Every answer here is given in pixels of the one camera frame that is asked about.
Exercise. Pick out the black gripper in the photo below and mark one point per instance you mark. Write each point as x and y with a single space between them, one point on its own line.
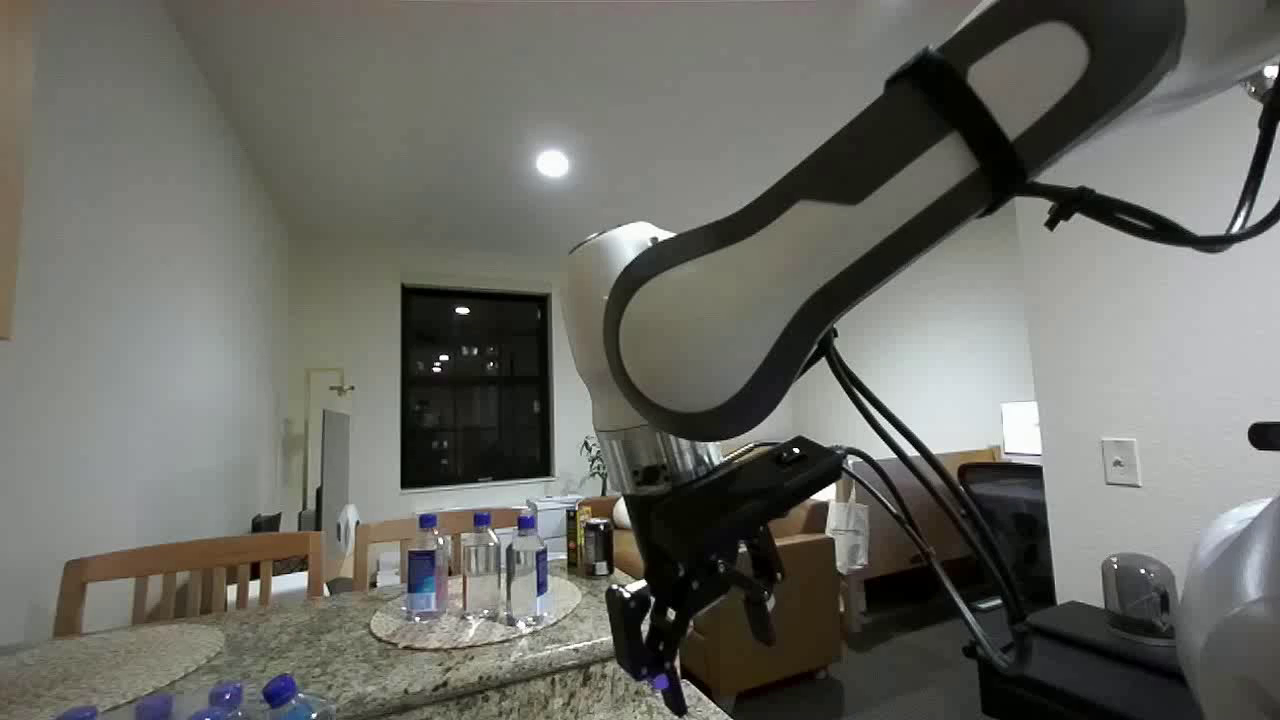
720 507

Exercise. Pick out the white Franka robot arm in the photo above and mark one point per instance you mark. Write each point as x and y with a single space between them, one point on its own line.
803 265

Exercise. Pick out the clear water bottle blue label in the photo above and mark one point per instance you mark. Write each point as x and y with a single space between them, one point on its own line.
528 575
427 571
480 566

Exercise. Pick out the dark window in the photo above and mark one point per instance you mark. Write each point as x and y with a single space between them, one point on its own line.
475 384

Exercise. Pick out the black equipment box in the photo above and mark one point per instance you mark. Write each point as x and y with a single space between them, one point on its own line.
1094 667

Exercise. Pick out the silver metal device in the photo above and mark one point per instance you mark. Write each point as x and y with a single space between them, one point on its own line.
1139 589

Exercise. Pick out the pack of water bottles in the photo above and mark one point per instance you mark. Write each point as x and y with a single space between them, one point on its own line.
252 699

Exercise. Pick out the round ceiling light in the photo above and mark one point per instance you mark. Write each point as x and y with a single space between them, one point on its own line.
554 161

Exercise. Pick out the white wall light switch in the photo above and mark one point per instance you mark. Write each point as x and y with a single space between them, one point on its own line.
1121 461

